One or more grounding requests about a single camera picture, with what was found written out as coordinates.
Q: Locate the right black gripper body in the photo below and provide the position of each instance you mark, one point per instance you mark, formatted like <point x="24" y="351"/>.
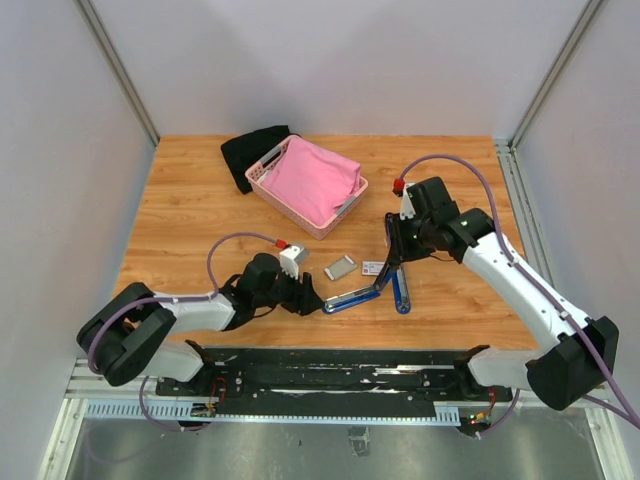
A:
<point x="421" y="243"/>

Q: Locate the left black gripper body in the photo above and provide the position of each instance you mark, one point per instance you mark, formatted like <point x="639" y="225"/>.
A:
<point x="282" y="292"/>

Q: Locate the silver staple strips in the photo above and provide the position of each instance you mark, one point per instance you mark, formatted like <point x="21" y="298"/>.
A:
<point x="340" y="268"/>

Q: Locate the red staple box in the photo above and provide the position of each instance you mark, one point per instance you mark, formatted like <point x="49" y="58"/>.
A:
<point x="371" y="268"/>

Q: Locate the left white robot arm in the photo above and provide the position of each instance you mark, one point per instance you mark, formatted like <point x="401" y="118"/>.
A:
<point x="127" y="338"/>

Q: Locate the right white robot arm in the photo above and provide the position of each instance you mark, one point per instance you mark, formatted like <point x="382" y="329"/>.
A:
<point x="574" y="352"/>

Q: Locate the pink folded cloth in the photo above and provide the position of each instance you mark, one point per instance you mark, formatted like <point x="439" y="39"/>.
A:
<point x="313" y="181"/>

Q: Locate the pink plastic basket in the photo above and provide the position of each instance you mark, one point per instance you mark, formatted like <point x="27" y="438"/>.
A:
<point x="258" y="172"/>

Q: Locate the black folded cloth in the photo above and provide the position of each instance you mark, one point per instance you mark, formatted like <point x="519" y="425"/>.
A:
<point x="242" y="152"/>

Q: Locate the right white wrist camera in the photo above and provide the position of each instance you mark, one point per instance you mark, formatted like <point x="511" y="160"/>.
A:
<point x="399" y="189"/>

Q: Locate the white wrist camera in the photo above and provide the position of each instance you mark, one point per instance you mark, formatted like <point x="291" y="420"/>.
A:
<point x="291" y="256"/>
<point x="399" y="189"/>

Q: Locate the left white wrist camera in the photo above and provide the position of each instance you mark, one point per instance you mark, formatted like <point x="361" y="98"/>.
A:
<point x="291" y="256"/>

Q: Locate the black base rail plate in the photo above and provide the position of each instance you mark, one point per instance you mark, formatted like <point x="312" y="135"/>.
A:
<point x="332" y="384"/>

